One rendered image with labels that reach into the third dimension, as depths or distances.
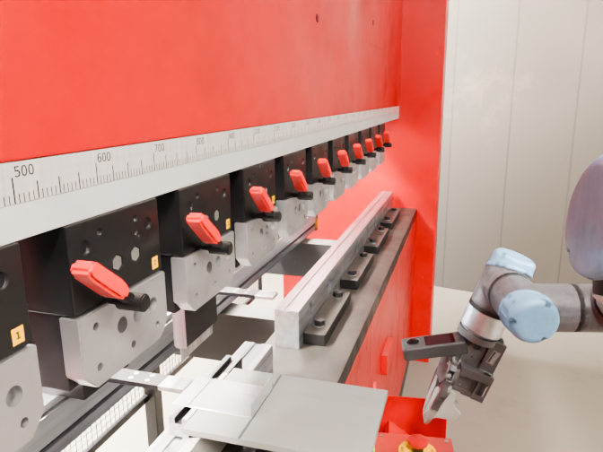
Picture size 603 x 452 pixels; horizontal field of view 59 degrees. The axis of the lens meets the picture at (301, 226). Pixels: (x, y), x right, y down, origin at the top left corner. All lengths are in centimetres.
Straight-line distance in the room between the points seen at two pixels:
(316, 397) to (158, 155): 45
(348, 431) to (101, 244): 43
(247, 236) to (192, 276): 19
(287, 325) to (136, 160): 76
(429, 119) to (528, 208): 147
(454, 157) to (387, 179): 131
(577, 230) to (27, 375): 50
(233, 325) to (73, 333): 97
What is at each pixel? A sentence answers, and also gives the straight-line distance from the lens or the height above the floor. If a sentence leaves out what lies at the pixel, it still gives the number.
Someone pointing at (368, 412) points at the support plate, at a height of 100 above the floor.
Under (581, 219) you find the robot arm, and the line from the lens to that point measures 56.
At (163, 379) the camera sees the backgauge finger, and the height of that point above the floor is 100.
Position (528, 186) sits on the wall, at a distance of 405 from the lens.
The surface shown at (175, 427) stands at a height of 98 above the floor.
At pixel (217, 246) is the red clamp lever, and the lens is 70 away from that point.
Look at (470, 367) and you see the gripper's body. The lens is 104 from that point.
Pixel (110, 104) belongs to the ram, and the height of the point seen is 144.
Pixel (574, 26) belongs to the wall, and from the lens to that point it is 401.
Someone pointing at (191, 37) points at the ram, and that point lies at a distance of 72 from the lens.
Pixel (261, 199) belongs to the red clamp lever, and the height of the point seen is 130.
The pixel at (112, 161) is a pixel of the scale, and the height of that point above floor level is 139.
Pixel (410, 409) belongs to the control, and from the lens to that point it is 127.
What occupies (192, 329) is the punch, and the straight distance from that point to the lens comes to 81.
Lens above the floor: 145
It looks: 13 degrees down
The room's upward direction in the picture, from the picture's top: straight up
